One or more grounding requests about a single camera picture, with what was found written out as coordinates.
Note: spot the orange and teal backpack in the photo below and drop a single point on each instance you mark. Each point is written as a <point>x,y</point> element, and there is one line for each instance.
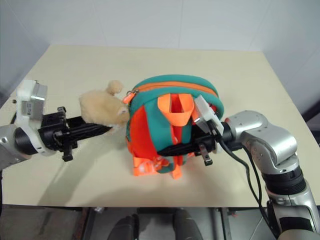
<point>147,130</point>

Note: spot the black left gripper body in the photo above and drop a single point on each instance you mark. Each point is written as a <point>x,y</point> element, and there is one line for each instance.
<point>53,132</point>

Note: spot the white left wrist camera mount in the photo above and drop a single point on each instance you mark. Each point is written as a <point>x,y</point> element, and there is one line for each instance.
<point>30,100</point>

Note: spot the grey metal table leg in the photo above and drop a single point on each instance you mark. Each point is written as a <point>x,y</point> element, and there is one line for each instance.
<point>222,225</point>
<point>90,225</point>

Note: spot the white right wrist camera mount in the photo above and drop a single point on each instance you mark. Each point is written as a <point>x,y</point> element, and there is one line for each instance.
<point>206,115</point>

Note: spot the beige plush toy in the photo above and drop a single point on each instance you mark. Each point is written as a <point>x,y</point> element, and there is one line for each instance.
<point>102,110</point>

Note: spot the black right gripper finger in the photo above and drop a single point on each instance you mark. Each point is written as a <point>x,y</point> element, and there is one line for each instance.
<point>182,146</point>
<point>180,153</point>

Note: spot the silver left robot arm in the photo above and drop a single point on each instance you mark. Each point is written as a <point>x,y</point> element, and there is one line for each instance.
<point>7,147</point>

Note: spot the dark rounded shape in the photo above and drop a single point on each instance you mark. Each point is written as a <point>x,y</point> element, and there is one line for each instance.
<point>125,228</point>
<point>187,225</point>

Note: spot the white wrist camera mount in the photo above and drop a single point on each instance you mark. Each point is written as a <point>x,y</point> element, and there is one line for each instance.
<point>206,115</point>
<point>30,100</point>

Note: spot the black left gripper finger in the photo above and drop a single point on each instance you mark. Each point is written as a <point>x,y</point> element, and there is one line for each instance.
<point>90,133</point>
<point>80,122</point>

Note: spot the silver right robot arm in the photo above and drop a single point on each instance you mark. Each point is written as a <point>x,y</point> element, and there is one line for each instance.
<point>270,147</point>

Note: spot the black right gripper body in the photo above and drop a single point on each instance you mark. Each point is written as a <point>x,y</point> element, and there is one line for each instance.
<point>206,143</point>

